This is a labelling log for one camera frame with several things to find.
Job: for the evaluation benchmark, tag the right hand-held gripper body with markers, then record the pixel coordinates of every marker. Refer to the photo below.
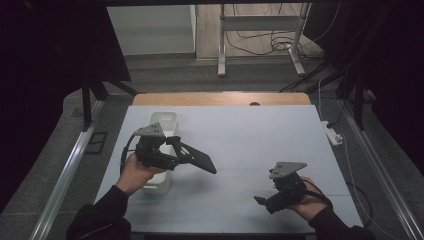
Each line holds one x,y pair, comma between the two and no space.
286,191

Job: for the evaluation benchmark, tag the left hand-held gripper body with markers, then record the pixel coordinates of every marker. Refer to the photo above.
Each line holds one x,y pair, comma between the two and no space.
151,153

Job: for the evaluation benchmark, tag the white plastic storage bin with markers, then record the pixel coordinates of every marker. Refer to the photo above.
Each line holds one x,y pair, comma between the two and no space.
166,118

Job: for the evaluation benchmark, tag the person's right hand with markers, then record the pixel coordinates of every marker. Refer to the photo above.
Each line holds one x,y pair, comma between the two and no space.
310,203

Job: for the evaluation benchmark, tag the person's left hand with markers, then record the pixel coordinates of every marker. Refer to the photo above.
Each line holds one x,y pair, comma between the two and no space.
135,175

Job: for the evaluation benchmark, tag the white power strip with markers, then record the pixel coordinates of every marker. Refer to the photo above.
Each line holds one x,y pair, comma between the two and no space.
331,133

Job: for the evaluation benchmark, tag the black stand legs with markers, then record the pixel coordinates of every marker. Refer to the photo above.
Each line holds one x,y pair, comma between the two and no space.
359,103
87,106

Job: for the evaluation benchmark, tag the dark round table grommet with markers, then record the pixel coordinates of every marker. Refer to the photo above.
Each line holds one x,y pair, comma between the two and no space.
255,103

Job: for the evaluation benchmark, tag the white cabinet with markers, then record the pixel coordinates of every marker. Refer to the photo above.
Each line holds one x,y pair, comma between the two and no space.
153,30

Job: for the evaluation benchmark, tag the black curtain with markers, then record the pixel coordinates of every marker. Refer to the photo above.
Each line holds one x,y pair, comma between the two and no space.
386,60
43,66

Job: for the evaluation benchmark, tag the black floor frame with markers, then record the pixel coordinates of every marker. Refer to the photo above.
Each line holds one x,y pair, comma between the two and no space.
96,142

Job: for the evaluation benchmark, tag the aluminium rail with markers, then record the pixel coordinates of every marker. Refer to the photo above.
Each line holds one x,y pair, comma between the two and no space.
376,166
66,173

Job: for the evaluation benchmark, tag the white metal desk frame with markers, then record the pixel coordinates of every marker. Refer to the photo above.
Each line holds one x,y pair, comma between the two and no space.
260,23

